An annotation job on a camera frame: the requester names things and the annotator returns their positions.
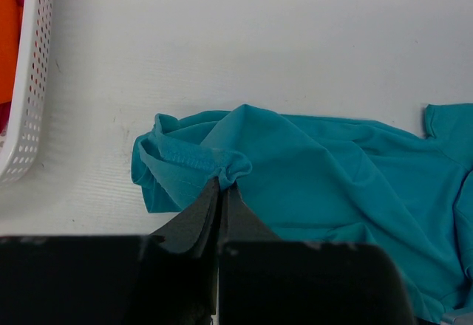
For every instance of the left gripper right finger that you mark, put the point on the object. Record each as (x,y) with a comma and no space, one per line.
(239,223)

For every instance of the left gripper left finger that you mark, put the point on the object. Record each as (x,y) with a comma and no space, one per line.
(188,233)

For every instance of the teal t-shirt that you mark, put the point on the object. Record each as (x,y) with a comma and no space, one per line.
(333,179)

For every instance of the white perforated plastic basket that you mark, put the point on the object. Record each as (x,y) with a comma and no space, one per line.
(21,137)

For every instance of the orange t-shirt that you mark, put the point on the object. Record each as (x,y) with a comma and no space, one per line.
(8,37)

